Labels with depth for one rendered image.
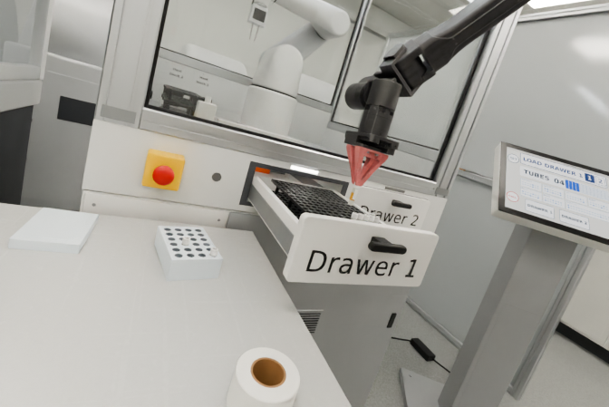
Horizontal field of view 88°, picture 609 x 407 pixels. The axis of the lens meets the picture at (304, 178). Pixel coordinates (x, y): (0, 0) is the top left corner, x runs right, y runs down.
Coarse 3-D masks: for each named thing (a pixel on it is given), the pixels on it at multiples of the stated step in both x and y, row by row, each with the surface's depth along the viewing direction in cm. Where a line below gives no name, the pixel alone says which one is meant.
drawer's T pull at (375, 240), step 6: (372, 240) 52; (378, 240) 51; (384, 240) 52; (372, 246) 48; (378, 246) 49; (384, 246) 49; (390, 246) 50; (396, 246) 51; (402, 246) 52; (384, 252) 50; (390, 252) 50; (396, 252) 51; (402, 252) 51
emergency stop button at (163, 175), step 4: (156, 168) 62; (160, 168) 62; (164, 168) 62; (168, 168) 62; (156, 172) 61; (160, 172) 62; (164, 172) 62; (168, 172) 62; (172, 172) 63; (152, 176) 62; (156, 176) 62; (160, 176) 62; (164, 176) 62; (168, 176) 62; (172, 176) 63; (156, 180) 62; (160, 180) 62; (164, 180) 62; (168, 180) 63; (172, 180) 63; (160, 184) 63; (164, 184) 63; (168, 184) 63
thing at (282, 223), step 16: (256, 176) 78; (256, 192) 73; (272, 192) 67; (336, 192) 88; (256, 208) 71; (272, 208) 63; (272, 224) 61; (288, 224) 55; (384, 224) 69; (288, 240) 54
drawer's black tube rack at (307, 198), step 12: (276, 180) 77; (276, 192) 76; (288, 192) 70; (300, 192) 73; (312, 192) 76; (324, 192) 80; (288, 204) 68; (300, 204) 63; (312, 204) 66; (324, 204) 69; (336, 204) 72; (348, 204) 75; (348, 216) 65
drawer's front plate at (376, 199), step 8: (360, 192) 89; (368, 192) 90; (376, 192) 91; (384, 192) 93; (392, 192) 96; (360, 200) 90; (368, 200) 91; (376, 200) 92; (384, 200) 93; (400, 200) 96; (408, 200) 97; (416, 200) 99; (424, 200) 100; (376, 208) 93; (384, 208) 94; (392, 208) 96; (400, 208) 97; (416, 208) 100; (424, 208) 101; (408, 216) 99; (424, 216) 102; (392, 224) 97; (400, 224) 99; (408, 224) 100; (416, 224) 102
